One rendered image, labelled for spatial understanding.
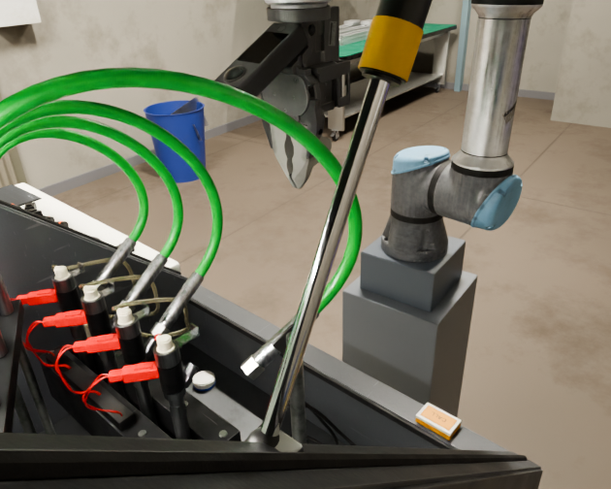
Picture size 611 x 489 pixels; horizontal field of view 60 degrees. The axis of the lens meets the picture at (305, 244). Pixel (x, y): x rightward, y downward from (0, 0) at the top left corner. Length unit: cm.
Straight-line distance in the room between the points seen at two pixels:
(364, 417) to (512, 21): 68
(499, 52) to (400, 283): 51
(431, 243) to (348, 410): 49
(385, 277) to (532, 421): 111
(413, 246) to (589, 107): 473
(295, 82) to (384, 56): 43
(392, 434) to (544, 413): 146
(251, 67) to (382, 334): 82
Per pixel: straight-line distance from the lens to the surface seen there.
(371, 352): 131
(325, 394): 84
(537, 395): 227
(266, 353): 55
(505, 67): 101
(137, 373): 63
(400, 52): 20
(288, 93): 63
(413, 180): 112
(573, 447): 213
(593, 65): 574
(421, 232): 116
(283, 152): 67
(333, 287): 54
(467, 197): 106
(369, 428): 81
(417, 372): 127
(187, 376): 65
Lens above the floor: 149
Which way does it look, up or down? 28 degrees down
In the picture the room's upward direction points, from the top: 2 degrees counter-clockwise
